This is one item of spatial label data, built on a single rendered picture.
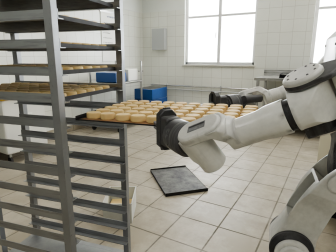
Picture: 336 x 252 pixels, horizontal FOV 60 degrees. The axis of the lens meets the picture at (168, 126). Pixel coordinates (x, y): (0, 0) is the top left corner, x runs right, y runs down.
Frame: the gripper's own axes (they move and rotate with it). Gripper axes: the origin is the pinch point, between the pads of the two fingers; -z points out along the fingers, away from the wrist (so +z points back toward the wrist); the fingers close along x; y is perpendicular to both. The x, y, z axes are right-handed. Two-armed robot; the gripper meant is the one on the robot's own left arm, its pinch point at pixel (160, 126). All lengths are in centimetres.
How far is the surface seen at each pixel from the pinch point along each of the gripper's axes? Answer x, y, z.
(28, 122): -2, 36, -35
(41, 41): 25.7, 29.7, -28.6
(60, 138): -5.9, 26.9, -21.7
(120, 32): 32, -5, -53
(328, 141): -38, -156, -51
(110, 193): -48, 1, -59
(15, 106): -33, 47, -283
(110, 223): -66, 2, -60
